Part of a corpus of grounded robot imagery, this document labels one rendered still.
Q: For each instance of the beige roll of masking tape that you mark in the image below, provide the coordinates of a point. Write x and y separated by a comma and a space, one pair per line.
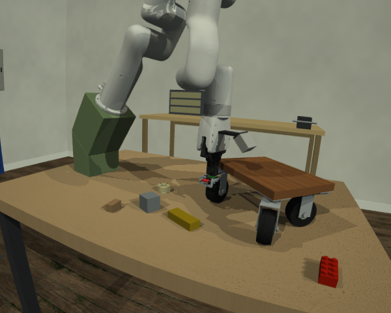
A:
163, 188

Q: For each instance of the yellow rectangular block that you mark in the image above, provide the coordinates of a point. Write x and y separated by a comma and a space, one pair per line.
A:
183, 219

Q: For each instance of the small brown block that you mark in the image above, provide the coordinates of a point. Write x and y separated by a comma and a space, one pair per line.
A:
113, 205

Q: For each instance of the wooden dolly with black caster wheels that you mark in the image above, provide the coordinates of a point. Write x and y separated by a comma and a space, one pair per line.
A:
275, 181

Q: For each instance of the red toy building brick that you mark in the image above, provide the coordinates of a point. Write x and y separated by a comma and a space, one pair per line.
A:
328, 271

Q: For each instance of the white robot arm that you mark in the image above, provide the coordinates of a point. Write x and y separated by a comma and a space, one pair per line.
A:
200, 72

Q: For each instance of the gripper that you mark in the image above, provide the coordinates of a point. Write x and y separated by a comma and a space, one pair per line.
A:
212, 144

